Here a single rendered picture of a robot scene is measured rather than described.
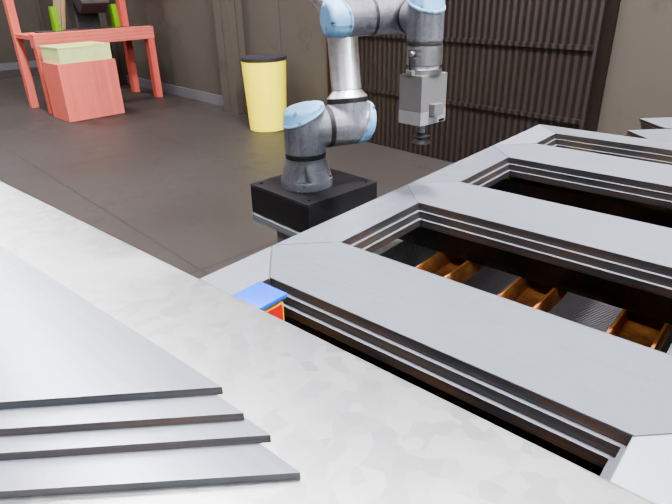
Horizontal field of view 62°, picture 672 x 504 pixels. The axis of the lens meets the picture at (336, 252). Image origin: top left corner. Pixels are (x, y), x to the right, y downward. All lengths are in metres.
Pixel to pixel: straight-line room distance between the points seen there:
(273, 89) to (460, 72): 1.92
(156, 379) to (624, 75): 3.72
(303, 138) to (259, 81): 3.98
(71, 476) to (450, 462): 0.21
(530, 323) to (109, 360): 0.59
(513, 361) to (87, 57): 6.44
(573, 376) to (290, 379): 0.44
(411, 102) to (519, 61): 2.96
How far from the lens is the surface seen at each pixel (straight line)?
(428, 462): 0.35
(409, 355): 0.78
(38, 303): 0.51
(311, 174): 1.57
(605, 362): 0.79
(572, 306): 1.54
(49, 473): 0.37
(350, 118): 1.59
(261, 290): 0.84
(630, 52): 3.92
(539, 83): 4.11
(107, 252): 0.63
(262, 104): 5.56
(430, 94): 1.24
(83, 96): 6.88
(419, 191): 1.31
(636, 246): 1.14
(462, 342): 0.77
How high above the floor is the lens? 1.30
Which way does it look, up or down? 26 degrees down
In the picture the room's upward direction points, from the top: 1 degrees counter-clockwise
